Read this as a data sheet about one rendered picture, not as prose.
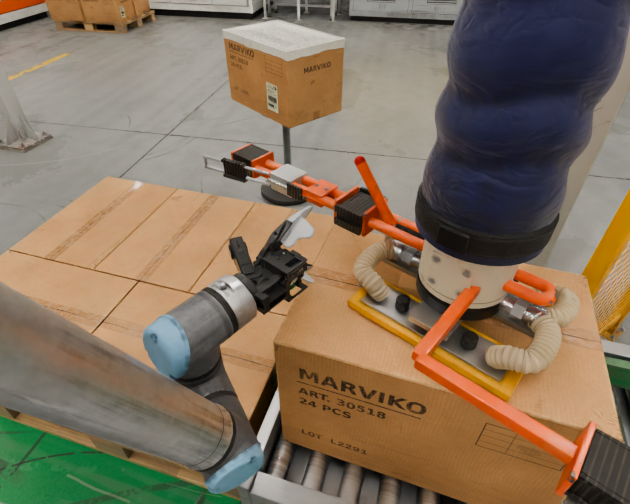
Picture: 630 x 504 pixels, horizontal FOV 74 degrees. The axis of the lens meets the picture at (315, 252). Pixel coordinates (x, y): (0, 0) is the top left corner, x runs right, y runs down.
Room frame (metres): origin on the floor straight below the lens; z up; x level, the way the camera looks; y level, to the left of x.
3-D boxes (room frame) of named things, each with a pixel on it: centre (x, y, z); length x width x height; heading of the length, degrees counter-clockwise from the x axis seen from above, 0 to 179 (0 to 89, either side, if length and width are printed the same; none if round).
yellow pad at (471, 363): (0.52, -0.23, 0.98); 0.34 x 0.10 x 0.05; 49
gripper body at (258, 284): (0.55, 0.08, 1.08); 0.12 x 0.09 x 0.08; 139
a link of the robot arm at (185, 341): (0.42, 0.20, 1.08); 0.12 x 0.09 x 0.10; 139
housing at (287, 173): (0.90, 0.06, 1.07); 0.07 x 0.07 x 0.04; 49
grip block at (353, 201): (0.76, -0.10, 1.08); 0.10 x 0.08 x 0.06; 139
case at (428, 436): (0.60, -0.27, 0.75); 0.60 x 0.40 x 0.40; 71
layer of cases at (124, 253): (1.19, 0.61, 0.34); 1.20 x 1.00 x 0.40; 73
